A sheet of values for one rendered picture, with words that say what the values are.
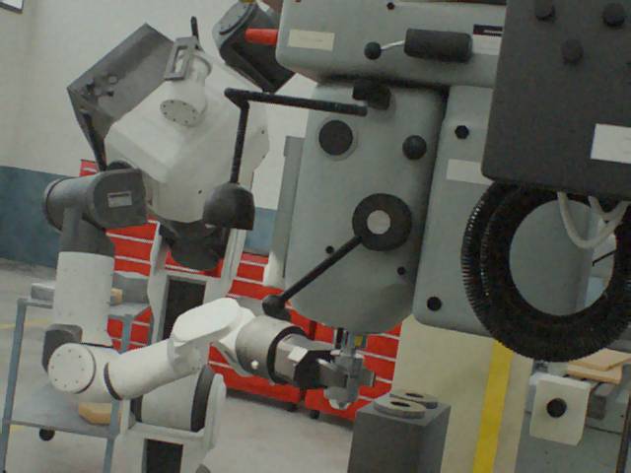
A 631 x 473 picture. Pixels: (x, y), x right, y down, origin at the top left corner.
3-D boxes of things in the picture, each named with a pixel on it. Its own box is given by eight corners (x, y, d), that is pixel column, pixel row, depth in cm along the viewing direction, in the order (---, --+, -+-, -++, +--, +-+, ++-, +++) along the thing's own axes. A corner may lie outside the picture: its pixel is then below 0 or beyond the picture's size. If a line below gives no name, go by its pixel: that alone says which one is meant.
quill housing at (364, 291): (261, 316, 120) (299, 69, 119) (315, 306, 140) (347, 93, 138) (404, 346, 114) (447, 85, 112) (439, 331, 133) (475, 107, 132)
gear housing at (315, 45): (268, 63, 118) (281, -16, 117) (329, 92, 141) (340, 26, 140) (537, 93, 107) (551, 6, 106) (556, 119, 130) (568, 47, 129)
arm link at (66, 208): (39, 253, 156) (50, 174, 158) (86, 262, 163) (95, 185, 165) (79, 250, 148) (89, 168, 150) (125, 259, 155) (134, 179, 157)
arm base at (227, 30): (191, 45, 173) (215, 52, 164) (235, -8, 174) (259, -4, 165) (247, 96, 181) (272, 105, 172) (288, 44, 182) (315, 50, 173)
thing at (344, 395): (363, 403, 126) (370, 366, 126) (332, 402, 124) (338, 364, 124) (348, 394, 131) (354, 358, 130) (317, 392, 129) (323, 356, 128)
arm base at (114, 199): (59, 253, 161) (30, 193, 158) (113, 220, 170) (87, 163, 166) (109, 249, 151) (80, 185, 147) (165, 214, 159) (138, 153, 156)
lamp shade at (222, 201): (205, 222, 133) (212, 178, 133) (255, 229, 133) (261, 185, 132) (197, 223, 126) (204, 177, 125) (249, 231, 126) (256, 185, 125)
